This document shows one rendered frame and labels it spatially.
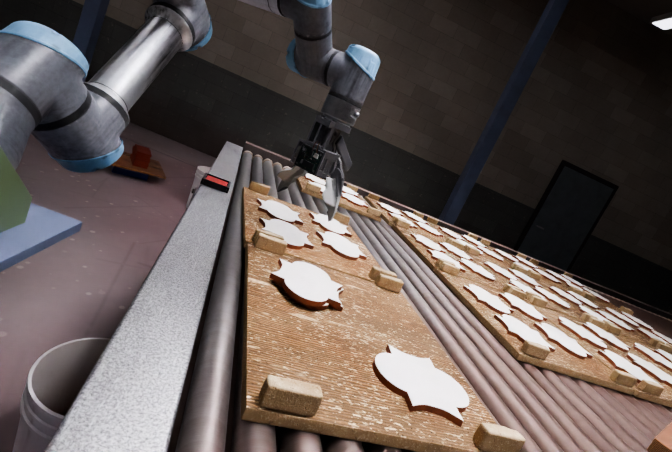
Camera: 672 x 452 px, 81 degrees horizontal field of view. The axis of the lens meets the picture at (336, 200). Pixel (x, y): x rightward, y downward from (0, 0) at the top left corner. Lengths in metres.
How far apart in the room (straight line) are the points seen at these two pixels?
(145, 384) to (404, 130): 5.84
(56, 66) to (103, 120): 0.13
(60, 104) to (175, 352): 0.46
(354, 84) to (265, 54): 5.26
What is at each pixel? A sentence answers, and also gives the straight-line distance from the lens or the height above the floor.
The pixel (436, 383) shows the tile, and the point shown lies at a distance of 0.61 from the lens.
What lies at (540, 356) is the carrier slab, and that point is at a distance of 0.98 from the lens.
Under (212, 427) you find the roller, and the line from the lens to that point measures 0.42.
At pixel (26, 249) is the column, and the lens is 0.72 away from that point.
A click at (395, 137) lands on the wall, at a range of 6.11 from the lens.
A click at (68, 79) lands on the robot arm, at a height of 1.10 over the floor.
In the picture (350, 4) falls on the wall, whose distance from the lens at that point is 6.17.
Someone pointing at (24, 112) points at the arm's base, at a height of 1.04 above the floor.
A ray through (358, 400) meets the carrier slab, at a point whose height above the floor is 0.94.
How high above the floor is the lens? 1.21
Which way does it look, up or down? 10 degrees down
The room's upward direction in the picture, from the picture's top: 24 degrees clockwise
